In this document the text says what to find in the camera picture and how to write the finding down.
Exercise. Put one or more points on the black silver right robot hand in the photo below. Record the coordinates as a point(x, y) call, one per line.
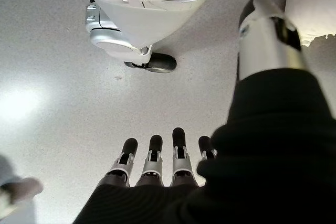
point(275, 155)

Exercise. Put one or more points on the silver right robot leg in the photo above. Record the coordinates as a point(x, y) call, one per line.
point(147, 11)

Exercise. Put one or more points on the blurred grey brown object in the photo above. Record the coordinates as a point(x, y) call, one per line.
point(21, 190)

